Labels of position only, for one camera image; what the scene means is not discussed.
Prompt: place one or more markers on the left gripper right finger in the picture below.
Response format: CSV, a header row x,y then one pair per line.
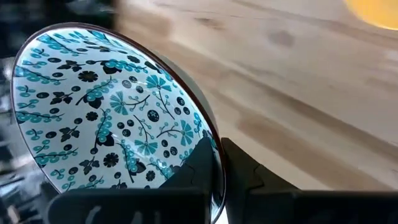
x,y
248,193

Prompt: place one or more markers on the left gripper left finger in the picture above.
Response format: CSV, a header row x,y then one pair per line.
x,y
124,205

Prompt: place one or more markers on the teal floral patterned bowl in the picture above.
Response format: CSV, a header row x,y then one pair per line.
x,y
93,109

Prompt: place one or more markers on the yellow plastic bowl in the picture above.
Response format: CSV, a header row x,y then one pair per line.
x,y
376,12

